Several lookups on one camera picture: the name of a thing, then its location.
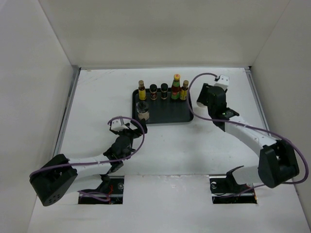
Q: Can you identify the small yellow-label bottle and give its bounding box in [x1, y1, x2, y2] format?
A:
[138, 80, 146, 101]
[179, 80, 189, 101]

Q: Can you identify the tall green sauce bottle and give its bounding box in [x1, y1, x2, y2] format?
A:
[171, 74, 181, 100]

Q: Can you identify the small brown spice jar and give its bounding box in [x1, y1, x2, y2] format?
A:
[150, 84, 157, 100]

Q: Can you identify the small dark spice jar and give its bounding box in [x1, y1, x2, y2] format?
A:
[160, 83, 168, 100]

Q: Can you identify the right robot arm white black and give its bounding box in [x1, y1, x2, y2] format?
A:
[197, 83, 299, 192]

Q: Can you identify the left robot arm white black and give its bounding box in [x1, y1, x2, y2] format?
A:
[30, 116, 148, 207]

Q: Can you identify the black plastic tray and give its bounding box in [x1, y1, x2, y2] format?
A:
[145, 88, 194, 124]

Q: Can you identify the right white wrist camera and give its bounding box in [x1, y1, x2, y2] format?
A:
[213, 75, 230, 91]

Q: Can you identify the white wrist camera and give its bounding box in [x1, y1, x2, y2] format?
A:
[108, 118, 127, 132]
[213, 75, 230, 91]

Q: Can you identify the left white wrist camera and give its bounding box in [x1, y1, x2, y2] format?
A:
[108, 118, 127, 132]

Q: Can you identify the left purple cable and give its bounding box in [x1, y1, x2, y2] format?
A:
[29, 116, 146, 202]

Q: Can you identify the purple cable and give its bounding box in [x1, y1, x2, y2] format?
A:
[29, 116, 146, 202]
[187, 72, 309, 198]

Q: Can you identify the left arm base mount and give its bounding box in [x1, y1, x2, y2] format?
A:
[78, 176, 125, 205]

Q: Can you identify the right aluminium table rail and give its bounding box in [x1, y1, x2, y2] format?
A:
[244, 67, 270, 131]

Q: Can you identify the aluminium table rail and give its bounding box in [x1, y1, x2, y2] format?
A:
[51, 65, 81, 159]
[244, 67, 270, 131]

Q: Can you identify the left aluminium table rail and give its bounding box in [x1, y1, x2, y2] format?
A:
[51, 65, 81, 159]

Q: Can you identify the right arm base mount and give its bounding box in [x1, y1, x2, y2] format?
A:
[209, 176, 257, 204]

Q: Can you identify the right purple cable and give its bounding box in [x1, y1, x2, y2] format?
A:
[187, 72, 309, 198]

